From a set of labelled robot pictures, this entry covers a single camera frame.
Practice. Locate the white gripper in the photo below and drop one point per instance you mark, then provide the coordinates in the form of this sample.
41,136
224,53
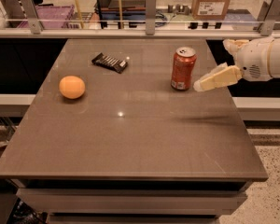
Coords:
253,60

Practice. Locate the red coke can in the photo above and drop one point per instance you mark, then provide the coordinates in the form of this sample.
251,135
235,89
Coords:
183,64

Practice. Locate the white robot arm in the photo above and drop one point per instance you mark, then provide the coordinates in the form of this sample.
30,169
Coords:
274,59

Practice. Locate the glass railing with metal posts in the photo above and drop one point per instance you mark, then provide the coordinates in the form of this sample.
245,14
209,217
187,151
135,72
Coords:
158,18

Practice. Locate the cardboard box with label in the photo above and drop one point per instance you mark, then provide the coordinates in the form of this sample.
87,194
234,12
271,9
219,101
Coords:
209,9

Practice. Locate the black snack bar packet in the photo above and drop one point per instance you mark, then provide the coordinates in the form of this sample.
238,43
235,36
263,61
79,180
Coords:
109,62

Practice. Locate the orange fruit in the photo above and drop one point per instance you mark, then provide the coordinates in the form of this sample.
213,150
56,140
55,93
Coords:
71,87

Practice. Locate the purple plastic crate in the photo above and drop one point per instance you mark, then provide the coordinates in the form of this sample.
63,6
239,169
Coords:
55,17

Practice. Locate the grey drawer cabinet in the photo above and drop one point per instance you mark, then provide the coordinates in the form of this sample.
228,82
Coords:
153,203

